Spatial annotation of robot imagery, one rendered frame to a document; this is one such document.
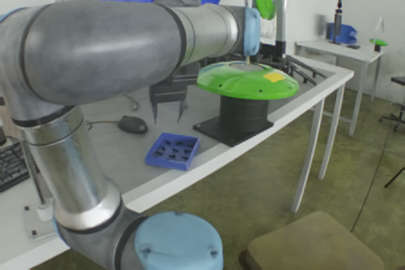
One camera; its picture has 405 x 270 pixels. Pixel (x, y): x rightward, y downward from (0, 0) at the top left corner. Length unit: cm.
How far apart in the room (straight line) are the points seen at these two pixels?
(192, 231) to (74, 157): 14
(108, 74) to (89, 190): 15
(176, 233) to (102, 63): 19
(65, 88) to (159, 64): 6
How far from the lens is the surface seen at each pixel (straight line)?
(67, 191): 28
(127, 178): 62
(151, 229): 29
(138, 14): 18
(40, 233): 52
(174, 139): 76
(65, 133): 25
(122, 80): 17
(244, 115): 79
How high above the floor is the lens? 127
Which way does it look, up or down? 23 degrees down
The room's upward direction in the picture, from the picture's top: 2 degrees clockwise
